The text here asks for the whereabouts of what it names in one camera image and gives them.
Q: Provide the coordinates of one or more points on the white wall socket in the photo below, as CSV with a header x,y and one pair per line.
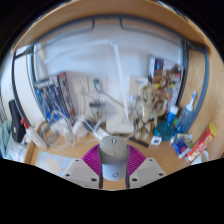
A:
x,y
103,85
81,86

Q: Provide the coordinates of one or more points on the clear blue pump bottle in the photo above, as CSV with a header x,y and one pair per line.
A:
x,y
186,118

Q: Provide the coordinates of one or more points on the wooden tree figure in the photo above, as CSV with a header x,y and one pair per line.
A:
x,y
146,113

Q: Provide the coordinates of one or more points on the blue tissue pack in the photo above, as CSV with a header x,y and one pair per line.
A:
x,y
181,146

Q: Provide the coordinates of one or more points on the white pump bottle red cap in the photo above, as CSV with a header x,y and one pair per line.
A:
x,y
36,138

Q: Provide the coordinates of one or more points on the white power adapter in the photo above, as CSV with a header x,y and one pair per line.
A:
x,y
79,128

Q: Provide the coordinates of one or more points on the light checked bedding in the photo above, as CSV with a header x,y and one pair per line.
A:
x,y
5,136

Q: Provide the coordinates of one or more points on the robot model kit box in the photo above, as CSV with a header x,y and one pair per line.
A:
x,y
50,96

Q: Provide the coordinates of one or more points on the colourful printed boxes stack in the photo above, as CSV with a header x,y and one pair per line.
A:
x,y
166,71

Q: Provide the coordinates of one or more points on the red chips can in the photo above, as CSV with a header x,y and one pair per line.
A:
x,y
201,143

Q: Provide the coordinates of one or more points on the small white square clock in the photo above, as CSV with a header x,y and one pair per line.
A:
x,y
156,140

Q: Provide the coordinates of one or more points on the white wall note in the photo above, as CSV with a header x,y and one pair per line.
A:
x,y
138,85

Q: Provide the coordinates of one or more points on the black ruler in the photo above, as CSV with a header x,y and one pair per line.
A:
x,y
138,141

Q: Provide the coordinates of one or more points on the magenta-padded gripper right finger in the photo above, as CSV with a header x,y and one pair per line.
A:
x,y
148,172

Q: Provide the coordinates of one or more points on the teal round dish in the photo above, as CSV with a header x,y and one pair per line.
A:
x,y
164,130

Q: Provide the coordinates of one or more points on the clear glass jar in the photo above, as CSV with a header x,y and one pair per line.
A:
x,y
97,113

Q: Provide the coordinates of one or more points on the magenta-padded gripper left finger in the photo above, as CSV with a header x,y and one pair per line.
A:
x,y
80,173

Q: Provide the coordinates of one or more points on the grey computer mouse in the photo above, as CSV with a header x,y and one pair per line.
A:
x,y
114,156

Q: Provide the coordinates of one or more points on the white power strip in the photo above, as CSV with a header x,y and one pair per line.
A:
x,y
99,134

